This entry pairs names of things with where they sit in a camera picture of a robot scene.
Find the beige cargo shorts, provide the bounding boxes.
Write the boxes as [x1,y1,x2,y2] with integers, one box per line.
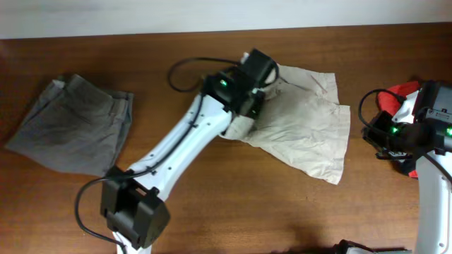
[222,66,350,185]

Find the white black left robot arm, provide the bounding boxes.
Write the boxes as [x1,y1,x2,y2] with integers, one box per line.
[100,68,279,253]

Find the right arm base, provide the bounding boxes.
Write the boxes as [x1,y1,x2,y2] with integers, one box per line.
[331,239,413,254]

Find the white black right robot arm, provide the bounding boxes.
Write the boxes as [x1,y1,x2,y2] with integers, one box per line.
[359,111,451,253]

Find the folded grey shorts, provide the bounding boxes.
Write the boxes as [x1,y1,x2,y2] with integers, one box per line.
[5,75,134,176]

